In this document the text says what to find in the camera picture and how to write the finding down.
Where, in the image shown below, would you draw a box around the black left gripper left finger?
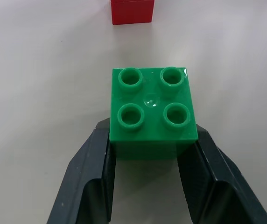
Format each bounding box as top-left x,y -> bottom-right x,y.
46,117 -> 116,224

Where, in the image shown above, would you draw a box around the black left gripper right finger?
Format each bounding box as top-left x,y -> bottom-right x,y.
176,124 -> 267,224

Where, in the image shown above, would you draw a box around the green studded building block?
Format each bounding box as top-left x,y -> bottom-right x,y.
109,66 -> 199,160

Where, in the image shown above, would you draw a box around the red building block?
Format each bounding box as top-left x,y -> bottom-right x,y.
110,0 -> 155,25

